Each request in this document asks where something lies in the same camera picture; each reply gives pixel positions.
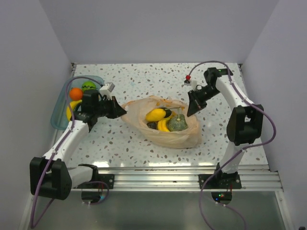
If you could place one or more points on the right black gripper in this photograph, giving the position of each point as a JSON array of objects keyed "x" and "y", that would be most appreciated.
[{"x": 195, "y": 104}]

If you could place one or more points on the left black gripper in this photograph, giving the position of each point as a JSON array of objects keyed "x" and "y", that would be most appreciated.
[{"x": 116, "y": 110}]

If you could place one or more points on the orange plastic bag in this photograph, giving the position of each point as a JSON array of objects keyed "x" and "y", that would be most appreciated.
[{"x": 135, "y": 116}]

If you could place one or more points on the fake green melon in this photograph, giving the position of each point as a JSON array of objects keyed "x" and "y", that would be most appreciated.
[{"x": 177, "y": 123}]

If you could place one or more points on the fake dark avocado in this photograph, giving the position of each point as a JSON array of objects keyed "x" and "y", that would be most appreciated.
[{"x": 168, "y": 113}]

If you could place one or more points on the fake yellow mango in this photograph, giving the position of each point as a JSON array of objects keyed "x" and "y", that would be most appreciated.
[{"x": 155, "y": 115}]

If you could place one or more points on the fake dark passion fruit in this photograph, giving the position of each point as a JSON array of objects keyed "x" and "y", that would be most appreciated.
[{"x": 152, "y": 125}]

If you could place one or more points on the fake banana bunch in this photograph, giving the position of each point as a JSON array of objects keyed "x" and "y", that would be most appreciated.
[{"x": 162, "y": 125}]

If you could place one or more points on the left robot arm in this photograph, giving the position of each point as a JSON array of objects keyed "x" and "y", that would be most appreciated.
[{"x": 49, "y": 175}]

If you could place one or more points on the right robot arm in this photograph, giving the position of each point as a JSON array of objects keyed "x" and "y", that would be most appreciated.
[{"x": 243, "y": 128}]

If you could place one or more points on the fake green apple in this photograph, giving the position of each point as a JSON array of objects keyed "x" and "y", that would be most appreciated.
[{"x": 88, "y": 85}]

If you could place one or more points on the fake orange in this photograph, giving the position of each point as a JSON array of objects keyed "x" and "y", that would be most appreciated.
[{"x": 76, "y": 94}]

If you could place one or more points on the left round controller board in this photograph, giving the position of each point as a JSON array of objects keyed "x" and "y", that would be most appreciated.
[{"x": 91, "y": 197}]

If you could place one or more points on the round controller board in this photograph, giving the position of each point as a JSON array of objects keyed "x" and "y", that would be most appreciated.
[
  {"x": 222, "y": 197},
  {"x": 91, "y": 197}
]

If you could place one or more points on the right round controller board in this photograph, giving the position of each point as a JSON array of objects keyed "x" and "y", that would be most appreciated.
[{"x": 222, "y": 197}]

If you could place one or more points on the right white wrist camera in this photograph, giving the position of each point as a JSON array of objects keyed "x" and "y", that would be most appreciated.
[{"x": 189, "y": 82}]

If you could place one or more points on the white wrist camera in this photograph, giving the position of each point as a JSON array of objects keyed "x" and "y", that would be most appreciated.
[
  {"x": 106, "y": 90},
  {"x": 189, "y": 82}
]

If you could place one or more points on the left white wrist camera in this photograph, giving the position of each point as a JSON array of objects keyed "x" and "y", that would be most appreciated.
[{"x": 106, "y": 90}]

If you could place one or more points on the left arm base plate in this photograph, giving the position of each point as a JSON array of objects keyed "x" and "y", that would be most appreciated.
[{"x": 102, "y": 181}]

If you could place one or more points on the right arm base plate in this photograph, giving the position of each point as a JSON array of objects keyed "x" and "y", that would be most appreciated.
[{"x": 220, "y": 180}]

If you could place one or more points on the aluminium rail frame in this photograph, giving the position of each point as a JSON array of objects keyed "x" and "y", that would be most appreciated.
[{"x": 185, "y": 178}]

